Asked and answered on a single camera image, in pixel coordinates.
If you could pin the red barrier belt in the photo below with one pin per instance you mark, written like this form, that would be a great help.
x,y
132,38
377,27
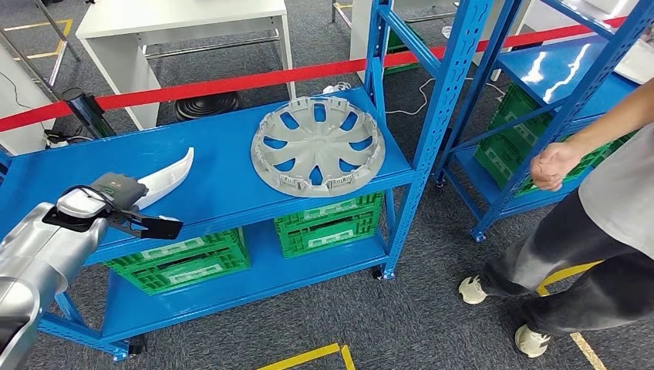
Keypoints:
x,y
230,83

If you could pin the green plastic crate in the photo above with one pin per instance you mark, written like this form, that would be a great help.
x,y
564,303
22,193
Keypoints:
x,y
189,276
516,127
500,158
327,239
403,46
332,209
173,248

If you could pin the person's right forearm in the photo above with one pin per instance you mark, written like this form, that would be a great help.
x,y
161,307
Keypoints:
x,y
618,117

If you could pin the white power strip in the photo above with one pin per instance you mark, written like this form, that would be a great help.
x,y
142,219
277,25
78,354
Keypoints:
x,y
58,144

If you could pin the white furniture panel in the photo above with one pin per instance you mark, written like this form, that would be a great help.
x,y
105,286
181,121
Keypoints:
x,y
18,133

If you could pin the grey wheel cover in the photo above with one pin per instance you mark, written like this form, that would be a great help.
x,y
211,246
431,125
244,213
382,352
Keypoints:
x,y
317,145

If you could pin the white curved plastic part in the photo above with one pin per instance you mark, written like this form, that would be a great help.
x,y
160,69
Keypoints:
x,y
638,64
168,176

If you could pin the black round ribbed base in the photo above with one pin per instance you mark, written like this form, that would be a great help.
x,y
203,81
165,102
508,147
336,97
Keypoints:
x,y
207,106

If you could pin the black stanchion post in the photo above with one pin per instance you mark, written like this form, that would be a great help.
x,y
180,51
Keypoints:
x,y
89,115

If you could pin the person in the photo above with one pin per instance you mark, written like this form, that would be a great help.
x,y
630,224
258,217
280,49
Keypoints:
x,y
587,255

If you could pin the chrome tube frame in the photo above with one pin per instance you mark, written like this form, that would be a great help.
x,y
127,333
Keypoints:
x,y
30,66

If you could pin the yellow floor tape outline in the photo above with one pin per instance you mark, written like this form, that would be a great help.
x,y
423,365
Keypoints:
x,y
301,356
562,273
62,38

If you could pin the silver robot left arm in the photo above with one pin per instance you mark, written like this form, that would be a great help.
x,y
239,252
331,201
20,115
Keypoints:
x,y
41,255

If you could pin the person's right hand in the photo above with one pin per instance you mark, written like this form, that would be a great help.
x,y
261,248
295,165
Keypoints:
x,y
554,166

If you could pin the blue metal shelf rack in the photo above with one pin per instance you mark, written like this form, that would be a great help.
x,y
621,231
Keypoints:
x,y
587,87
214,163

